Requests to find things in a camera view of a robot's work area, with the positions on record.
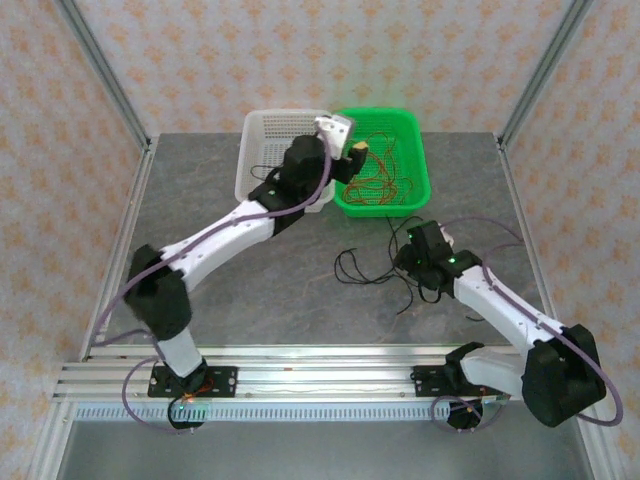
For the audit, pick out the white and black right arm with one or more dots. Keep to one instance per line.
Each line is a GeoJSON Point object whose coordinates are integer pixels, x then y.
{"type": "Point", "coordinates": [500, 305]}

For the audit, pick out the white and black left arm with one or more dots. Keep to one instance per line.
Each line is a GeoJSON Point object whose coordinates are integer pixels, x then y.
{"type": "Point", "coordinates": [225, 242]}

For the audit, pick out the white plastic mesh basket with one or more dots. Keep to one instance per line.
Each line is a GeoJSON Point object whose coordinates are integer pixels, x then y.
{"type": "Point", "coordinates": [260, 145]}

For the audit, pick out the green plastic mesh basket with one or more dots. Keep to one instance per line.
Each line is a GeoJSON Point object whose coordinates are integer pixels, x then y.
{"type": "Point", "coordinates": [415, 150]}

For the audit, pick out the green lit circuit board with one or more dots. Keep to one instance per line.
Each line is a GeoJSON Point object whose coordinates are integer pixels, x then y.
{"type": "Point", "coordinates": [492, 400]}
{"type": "Point", "coordinates": [192, 411]}

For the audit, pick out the grey metal lower panel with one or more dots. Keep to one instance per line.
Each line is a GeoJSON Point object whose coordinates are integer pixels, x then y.
{"type": "Point", "coordinates": [325, 450]}

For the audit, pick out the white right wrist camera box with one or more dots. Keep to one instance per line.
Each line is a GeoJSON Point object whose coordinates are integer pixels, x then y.
{"type": "Point", "coordinates": [446, 236]}

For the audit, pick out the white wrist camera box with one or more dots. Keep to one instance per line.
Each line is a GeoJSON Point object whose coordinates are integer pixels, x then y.
{"type": "Point", "coordinates": [337, 130]}
{"type": "Point", "coordinates": [446, 236]}

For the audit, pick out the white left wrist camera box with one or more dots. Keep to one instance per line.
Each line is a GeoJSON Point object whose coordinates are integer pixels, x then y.
{"type": "Point", "coordinates": [337, 130]}

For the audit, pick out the aluminium table side rail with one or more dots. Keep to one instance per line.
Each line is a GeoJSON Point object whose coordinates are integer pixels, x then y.
{"type": "Point", "coordinates": [517, 200]}
{"type": "Point", "coordinates": [135, 200]}

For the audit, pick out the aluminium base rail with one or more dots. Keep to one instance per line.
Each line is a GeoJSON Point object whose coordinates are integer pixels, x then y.
{"type": "Point", "coordinates": [325, 372]}

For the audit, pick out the short aluminium frame post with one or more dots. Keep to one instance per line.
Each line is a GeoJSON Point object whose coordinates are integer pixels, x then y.
{"type": "Point", "coordinates": [597, 445]}
{"type": "Point", "coordinates": [47, 445]}

